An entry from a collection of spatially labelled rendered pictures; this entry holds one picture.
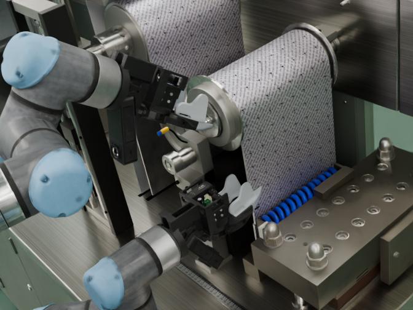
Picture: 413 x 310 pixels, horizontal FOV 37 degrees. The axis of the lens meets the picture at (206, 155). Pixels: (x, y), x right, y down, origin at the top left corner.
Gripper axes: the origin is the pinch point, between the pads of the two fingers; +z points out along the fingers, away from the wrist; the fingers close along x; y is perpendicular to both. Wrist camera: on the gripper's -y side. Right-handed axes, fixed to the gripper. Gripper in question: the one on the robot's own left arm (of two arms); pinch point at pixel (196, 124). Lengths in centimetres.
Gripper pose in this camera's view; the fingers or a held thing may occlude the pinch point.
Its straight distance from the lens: 106.1
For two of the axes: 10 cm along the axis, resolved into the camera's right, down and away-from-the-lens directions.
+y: 3.5, -9.3, -1.3
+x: -6.4, -3.4, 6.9
